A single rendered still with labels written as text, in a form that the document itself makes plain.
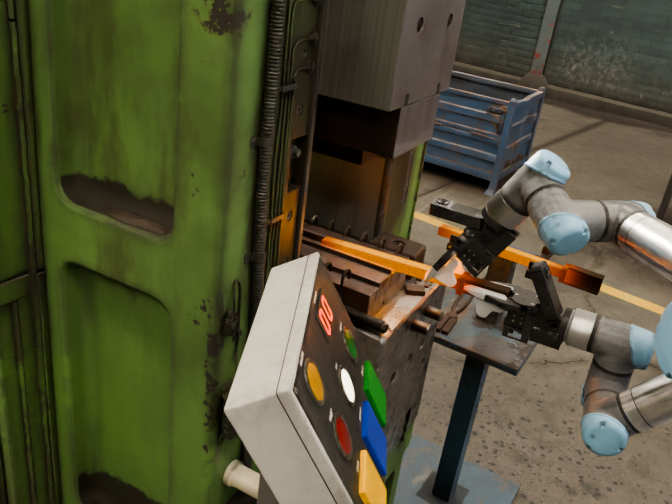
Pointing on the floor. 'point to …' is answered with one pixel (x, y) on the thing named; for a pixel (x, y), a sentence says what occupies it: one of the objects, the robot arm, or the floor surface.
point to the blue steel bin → (484, 127)
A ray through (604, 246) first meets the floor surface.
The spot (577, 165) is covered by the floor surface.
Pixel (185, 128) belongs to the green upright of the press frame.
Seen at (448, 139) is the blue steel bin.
